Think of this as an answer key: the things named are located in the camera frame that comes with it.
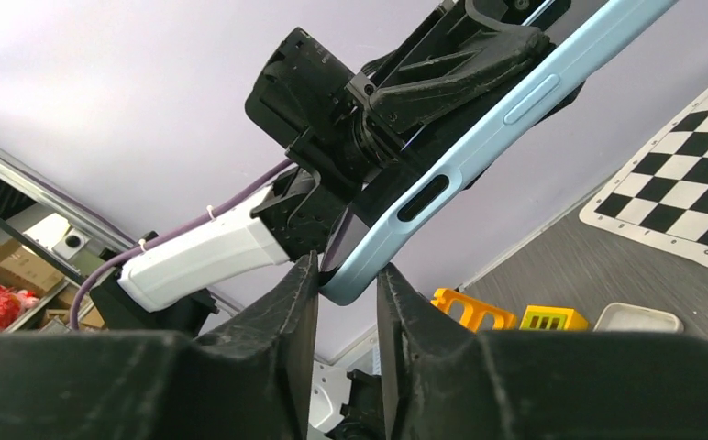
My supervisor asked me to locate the aluminium frame rail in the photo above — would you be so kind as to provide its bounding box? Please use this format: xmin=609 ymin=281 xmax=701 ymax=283
xmin=0 ymin=149 xmax=134 ymax=251

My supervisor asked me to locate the yellow red blue block house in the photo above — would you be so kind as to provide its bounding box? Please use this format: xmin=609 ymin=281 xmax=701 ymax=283
xmin=519 ymin=304 xmax=590 ymax=331

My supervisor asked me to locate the beige phone case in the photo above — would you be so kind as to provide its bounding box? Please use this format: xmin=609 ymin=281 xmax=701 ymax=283
xmin=593 ymin=302 xmax=684 ymax=333

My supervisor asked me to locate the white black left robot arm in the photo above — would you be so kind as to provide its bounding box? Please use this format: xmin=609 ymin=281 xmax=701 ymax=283
xmin=76 ymin=1 xmax=571 ymax=334

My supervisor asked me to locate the checkerboard calibration mat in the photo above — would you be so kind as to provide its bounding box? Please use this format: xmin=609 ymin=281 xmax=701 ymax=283
xmin=579 ymin=88 xmax=708 ymax=268

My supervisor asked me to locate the storage shelf with clutter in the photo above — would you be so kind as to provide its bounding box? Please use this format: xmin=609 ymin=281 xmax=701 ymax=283
xmin=0 ymin=200 xmax=125 ymax=336

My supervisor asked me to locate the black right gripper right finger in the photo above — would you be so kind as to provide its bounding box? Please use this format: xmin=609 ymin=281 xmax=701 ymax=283
xmin=377 ymin=265 xmax=708 ymax=439

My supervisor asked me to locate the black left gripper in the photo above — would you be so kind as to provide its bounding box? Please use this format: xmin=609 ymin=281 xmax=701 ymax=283
xmin=245 ymin=1 xmax=570 ymax=201

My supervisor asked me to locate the cardboard box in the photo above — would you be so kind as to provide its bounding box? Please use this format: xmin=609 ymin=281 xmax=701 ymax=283
xmin=0 ymin=239 xmax=64 ymax=297

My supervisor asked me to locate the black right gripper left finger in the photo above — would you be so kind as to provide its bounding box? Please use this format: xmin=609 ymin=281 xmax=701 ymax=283
xmin=0 ymin=254 xmax=319 ymax=439

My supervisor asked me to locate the phone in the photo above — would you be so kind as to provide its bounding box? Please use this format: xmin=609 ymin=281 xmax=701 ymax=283
xmin=319 ymin=0 xmax=674 ymax=306

